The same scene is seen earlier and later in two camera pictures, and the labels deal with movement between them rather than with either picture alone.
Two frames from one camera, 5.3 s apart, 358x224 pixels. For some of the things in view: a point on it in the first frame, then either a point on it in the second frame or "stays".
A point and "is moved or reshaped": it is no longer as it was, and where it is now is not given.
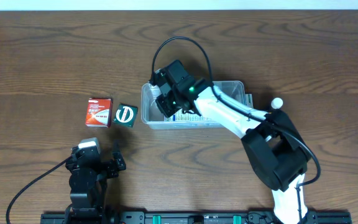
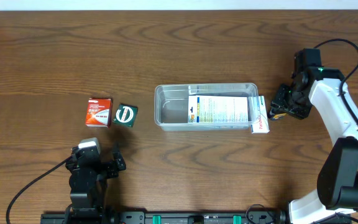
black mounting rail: (313, 217) stays
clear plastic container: (153, 118) is moved or reshaped
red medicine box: (99, 112) stays
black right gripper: (165, 106) to (286, 104)
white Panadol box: (248, 100) is moved or reshaped
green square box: (125, 115) stays
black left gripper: (103, 165) stays
